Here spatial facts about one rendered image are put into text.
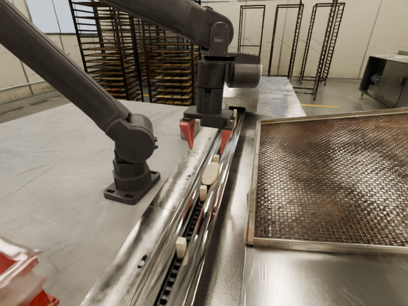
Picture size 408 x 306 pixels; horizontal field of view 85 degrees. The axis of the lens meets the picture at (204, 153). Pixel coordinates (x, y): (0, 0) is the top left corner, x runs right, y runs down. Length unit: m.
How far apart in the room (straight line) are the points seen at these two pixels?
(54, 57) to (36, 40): 0.03
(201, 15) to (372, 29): 7.56
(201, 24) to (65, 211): 0.46
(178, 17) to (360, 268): 0.45
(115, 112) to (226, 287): 0.36
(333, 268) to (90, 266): 0.35
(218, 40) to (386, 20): 7.65
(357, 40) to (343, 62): 0.57
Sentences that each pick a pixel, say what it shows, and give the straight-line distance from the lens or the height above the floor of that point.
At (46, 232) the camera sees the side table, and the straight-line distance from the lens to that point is 0.53.
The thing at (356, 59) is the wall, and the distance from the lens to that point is 7.90.
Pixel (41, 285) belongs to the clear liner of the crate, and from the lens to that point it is 0.36.
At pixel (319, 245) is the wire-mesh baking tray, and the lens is 0.34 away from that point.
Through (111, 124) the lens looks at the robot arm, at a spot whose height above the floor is 1.00.
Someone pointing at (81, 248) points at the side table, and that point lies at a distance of 0.47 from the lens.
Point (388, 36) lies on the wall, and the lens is 8.09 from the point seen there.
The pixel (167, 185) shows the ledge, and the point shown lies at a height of 0.86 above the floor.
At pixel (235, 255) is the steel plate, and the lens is 0.42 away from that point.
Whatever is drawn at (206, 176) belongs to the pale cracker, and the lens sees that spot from 0.52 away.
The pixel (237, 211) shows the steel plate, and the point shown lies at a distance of 0.49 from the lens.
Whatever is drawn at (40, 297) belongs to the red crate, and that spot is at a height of 0.85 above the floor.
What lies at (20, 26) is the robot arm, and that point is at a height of 1.16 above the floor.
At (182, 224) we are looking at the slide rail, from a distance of 0.42.
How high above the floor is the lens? 1.15
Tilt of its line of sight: 28 degrees down
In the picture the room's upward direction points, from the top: straight up
